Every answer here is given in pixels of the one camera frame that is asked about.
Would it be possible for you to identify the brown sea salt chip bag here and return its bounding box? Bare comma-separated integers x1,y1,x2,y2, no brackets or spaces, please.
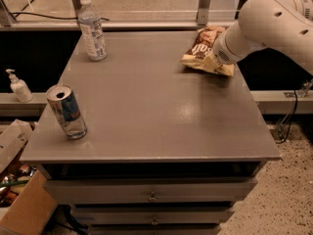
180,25,235,76

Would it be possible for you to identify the clear plastic water bottle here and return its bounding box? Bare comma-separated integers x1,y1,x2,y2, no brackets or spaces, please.
78,0,108,61

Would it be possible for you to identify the black cable on floor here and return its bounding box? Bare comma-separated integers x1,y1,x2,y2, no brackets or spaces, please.
275,88,299,145

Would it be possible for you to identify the grey drawer cabinet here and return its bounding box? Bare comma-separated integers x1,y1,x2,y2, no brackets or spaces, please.
22,31,280,235

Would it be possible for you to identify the white pump soap dispenser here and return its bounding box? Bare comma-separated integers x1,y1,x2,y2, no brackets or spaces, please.
6,69,33,103

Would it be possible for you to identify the top drawer metal knob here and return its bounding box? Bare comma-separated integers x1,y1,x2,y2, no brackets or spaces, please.
148,192,157,203

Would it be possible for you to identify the silver blue energy drink can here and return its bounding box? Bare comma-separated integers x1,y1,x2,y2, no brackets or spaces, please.
46,84,87,139

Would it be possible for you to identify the drawer metal knob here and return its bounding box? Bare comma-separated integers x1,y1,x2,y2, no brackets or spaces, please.
148,192,157,203
151,217,158,226

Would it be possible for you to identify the black cable behind railing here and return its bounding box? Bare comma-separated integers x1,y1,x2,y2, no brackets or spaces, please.
9,11,112,22

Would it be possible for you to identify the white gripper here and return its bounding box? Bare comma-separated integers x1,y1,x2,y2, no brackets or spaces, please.
213,32,239,65

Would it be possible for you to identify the open cardboard box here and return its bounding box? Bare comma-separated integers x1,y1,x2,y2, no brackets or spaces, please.
0,119,57,235

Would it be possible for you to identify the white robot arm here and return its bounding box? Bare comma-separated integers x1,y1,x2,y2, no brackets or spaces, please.
212,0,313,74

